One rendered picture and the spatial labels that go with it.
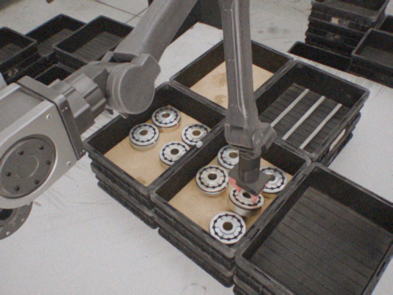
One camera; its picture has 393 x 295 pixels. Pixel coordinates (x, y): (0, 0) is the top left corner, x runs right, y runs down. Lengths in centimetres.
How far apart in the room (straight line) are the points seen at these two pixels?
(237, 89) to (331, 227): 52
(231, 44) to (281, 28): 265
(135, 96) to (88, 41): 195
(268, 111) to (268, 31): 204
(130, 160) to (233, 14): 66
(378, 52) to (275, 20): 132
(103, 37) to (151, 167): 141
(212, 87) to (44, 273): 89
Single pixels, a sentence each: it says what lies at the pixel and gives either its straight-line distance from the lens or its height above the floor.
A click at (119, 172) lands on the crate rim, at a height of 93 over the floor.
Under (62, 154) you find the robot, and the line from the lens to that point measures 59.
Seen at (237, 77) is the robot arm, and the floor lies 128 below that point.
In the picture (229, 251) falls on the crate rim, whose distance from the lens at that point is 103.
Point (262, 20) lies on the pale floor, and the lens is 363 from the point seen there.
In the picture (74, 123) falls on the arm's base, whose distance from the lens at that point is 58.
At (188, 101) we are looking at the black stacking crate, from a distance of 142.
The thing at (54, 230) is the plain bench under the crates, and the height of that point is 70.
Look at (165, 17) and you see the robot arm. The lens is 71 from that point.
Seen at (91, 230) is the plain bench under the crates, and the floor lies 70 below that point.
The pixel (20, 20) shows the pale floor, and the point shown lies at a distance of 402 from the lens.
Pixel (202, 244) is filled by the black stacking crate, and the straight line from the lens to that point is 113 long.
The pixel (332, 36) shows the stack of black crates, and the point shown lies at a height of 40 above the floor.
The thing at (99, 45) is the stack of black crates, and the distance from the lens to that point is 253.
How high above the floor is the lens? 185
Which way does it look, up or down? 48 degrees down
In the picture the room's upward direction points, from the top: 3 degrees counter-clockwise
